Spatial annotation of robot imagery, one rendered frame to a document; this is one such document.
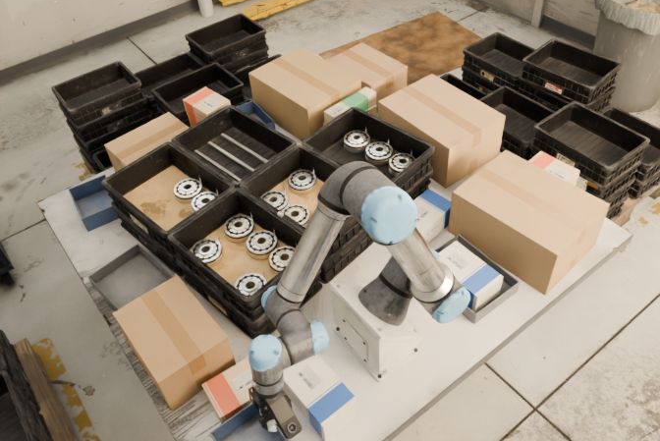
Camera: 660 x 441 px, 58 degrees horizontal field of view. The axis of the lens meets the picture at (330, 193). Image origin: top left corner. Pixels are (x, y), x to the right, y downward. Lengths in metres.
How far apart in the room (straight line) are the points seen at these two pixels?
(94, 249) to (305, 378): 1.00
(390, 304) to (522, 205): 0.59
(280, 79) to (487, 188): 1.04
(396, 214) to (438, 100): 1.23
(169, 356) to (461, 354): 0.85
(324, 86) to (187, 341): 1.25
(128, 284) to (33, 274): 1.28
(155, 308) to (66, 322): 1.29
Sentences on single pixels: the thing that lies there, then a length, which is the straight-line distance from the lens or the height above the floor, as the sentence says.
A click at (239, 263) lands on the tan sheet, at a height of 0.83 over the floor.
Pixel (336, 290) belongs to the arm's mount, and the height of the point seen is 0.94.
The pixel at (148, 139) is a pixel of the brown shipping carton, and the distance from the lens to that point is 2.50.
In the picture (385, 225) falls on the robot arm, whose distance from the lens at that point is 1.26.
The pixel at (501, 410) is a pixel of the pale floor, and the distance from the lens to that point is 2.62.
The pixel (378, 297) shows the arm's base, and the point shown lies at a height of 0.93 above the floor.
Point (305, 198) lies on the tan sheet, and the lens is 2.13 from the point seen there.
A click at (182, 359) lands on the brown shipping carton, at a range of 1.76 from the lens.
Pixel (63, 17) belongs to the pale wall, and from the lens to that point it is 5.02.
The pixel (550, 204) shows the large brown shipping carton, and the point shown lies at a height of 0.90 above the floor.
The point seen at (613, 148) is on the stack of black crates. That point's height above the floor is 0.49.
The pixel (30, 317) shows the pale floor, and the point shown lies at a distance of 3.24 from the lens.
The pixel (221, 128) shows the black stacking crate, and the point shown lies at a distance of 2.47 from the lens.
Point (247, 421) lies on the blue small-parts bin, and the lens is 1.78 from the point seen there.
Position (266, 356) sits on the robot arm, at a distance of 1.40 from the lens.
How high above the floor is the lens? 2.31
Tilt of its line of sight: 44 degrees down
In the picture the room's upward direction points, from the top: 5 degrees counter-clockwise
